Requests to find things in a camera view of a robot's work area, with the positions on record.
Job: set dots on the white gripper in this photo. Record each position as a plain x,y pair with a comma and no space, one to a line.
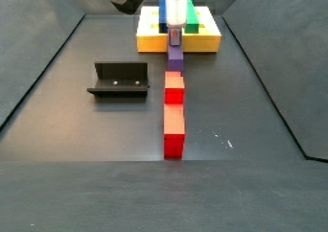
175,19

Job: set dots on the purple block piece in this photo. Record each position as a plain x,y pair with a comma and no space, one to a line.
174,58

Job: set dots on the blue bar block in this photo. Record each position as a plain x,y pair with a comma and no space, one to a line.
162,17

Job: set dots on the green bar block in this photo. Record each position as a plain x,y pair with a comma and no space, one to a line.
191,25

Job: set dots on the red block piece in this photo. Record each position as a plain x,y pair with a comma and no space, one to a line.
174,130

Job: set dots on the black angle bracket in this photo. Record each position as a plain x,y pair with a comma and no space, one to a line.
120,78

